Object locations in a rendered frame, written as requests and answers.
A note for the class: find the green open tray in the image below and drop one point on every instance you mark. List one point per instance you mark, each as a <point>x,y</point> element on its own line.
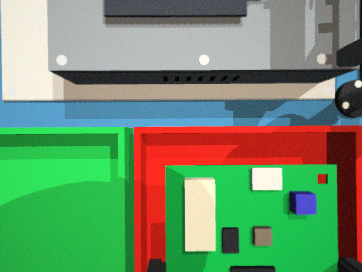
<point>67,199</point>

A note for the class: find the green circuit board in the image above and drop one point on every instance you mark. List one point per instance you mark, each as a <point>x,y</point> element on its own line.
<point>251,218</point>

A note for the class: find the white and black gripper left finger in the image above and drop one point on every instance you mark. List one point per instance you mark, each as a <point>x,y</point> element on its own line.
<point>156,265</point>

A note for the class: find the red bin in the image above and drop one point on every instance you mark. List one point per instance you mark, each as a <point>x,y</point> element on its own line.
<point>155,147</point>

